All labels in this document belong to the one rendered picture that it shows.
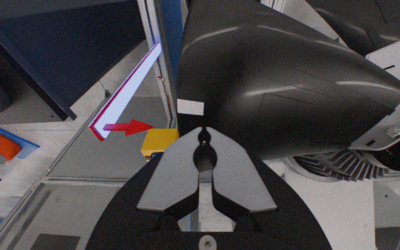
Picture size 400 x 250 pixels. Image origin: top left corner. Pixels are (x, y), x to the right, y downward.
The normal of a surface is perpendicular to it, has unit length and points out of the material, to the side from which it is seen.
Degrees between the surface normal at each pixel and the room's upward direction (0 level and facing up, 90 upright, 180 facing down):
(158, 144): 90
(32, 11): 90
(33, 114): 2
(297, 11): 0
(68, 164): 90
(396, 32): 52
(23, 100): 2
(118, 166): 90
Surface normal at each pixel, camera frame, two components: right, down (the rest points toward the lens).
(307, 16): 0.00, 0.72
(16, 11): 0.67, -0.51
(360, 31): -0.73, 0.27
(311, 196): -0.01, -0.07
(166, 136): -0.02, -0.70
